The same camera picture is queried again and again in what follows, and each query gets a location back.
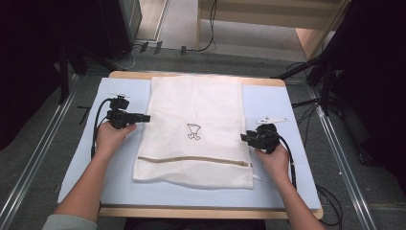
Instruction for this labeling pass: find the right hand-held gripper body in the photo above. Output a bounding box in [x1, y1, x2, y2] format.
[253, 116, 288, 154]

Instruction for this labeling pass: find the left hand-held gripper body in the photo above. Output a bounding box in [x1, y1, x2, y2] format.
[105, 91, 135, 130]

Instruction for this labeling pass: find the white mesh laundry bag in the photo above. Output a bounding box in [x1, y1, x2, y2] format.
[132, 75, 263, 191]

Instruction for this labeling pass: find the person's left hand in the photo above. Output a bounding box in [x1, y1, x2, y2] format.
[95, 121, 138, 158]

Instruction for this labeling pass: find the person's right hand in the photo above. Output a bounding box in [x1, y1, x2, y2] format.
[254, 145, 292, 180]

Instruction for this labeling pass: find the light blue mat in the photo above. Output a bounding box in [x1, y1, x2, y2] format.
[56, 77, 322, 211]

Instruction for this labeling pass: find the black metal stand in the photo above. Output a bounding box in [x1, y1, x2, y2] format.
[270, 0, 364, 117]

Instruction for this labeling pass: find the wooden table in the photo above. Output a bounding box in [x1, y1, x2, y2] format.
[56, 70, 325, 220]

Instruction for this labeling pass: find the black cabinet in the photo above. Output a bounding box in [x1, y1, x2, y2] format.
[97, 0, 144, 62]

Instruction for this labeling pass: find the dark curtain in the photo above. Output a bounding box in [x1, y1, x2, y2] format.
[0, 0, 103, 151]
[331, 0, 406, 195]

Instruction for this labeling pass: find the person's grey sleeve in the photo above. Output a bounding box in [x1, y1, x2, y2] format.
[41, 214, 99, 230]

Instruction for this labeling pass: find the wooden shelf unit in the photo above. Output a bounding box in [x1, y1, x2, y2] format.
[195, 0, 352, 61]

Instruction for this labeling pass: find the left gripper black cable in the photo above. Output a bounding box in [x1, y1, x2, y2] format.
[90, 98, 113, 160]

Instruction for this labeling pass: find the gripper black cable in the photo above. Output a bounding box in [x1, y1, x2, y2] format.
[269, 128, 298, 192]
[90, 98, 113, 160]

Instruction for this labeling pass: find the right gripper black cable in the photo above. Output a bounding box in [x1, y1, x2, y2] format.
[269, 128, 298, 192]

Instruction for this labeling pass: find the white floor cable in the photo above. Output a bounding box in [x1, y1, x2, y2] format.
[111, 44, 142, 71]

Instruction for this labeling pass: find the metal floor rail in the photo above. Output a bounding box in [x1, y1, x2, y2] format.
[0, 74, 79, 230]
[307, 85, 378, 230]

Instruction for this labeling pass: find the black floor cable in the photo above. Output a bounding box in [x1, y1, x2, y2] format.
[315, 184, 345, 228]

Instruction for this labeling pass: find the hanging black cable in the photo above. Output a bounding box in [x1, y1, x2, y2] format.
[185, 0, 219, 54]

